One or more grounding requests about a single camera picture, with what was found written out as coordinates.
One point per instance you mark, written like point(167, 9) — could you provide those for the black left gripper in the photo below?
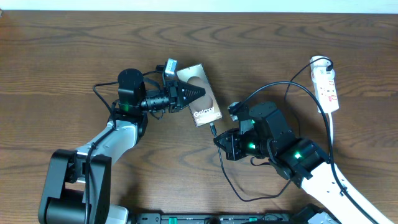
point(178, 91)

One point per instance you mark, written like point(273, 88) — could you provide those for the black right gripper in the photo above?
point(232, 151)

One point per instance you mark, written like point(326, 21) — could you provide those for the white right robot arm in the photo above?
point(264, 133)

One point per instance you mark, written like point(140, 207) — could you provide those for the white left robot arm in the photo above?
point(78, 182)

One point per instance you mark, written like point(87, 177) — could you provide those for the white power strip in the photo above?
point(322, 75)

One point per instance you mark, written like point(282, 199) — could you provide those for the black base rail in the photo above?
point(156, 218)

